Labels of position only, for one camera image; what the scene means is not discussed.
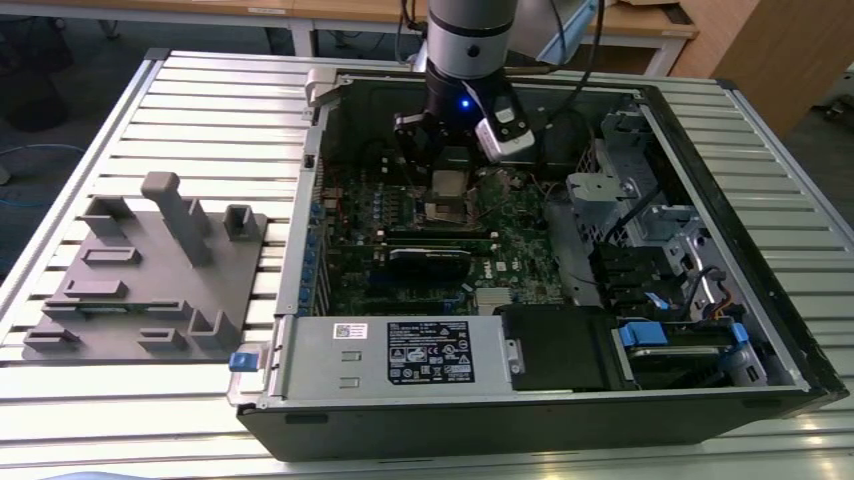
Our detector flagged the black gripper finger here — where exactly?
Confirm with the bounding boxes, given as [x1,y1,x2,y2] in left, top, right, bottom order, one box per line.
[392,112,443,170]

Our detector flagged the silver square CPU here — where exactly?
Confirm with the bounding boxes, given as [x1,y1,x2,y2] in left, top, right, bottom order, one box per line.
[430,168,470,199]

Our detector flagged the pale blue teach pendant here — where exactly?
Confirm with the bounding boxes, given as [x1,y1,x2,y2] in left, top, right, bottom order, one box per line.
[537,0,601,64]

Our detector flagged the black graphics card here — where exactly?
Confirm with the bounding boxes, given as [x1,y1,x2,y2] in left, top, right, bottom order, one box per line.
[386,247,474,289]

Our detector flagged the green motherboard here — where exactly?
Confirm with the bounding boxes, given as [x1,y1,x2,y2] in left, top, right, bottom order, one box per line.
[312,159,582,317]

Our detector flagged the silver metal drive cage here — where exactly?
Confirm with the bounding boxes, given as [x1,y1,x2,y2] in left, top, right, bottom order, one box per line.
[565,110,719,261]

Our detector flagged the black drive bay block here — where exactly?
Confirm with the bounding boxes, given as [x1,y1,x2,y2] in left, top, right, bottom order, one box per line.
[590,244,689,311]

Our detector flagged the grey parts rack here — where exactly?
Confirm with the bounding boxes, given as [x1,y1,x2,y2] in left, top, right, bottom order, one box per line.
[21,171,270,361]

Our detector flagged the black plastic shroud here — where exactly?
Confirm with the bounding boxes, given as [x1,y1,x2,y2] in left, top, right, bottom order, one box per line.
[496,304,635,392]

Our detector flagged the wooden cabinet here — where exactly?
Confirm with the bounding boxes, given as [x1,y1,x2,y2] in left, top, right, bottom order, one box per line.
[670,0,854,136]

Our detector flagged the silver power supply with label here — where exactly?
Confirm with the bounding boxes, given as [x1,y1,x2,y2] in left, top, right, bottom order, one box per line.
[263,314,519,401]

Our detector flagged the hard disk in blue carrier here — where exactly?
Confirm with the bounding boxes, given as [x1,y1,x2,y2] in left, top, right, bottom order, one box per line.
[614,321,726,359]

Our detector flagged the office chair base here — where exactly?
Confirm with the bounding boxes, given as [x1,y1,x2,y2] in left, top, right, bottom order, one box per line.
[810,64,854,121]

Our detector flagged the green RAM stick on rack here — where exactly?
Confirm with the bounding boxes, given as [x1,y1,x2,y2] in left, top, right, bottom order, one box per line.
[78,304,180,317]

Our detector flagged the black office chair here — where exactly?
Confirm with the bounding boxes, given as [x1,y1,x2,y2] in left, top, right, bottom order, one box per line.
[0,14,75,134]

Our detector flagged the black PC case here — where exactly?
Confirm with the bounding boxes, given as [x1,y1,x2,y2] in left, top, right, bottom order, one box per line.
[226,67,850,464]

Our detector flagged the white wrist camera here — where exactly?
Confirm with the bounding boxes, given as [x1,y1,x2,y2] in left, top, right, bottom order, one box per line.
[474,92,538,164]

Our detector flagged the grey case handle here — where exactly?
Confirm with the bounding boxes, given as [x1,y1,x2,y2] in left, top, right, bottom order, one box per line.
[303,68,342,109]

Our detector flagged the wooden desk white frame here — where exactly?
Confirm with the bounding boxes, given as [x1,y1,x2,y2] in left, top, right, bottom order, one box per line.
[0,0,701,77]

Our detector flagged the black slanting cable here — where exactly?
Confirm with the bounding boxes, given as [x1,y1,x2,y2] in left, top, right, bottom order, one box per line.
[603,183,663,242]

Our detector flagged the black power cable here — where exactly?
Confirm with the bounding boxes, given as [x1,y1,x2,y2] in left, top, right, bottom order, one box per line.
[685,266,730,321]

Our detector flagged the blue floor cable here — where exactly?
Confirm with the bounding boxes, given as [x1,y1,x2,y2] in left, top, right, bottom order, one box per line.
[0,143,88,209]

